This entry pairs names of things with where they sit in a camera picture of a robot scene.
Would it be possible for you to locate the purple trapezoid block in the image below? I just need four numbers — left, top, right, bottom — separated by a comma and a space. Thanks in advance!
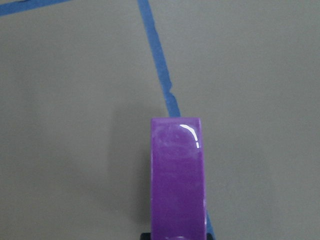
150, 117, 207, 240

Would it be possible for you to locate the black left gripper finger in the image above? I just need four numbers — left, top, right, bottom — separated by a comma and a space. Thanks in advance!
139, 232, 152, 240

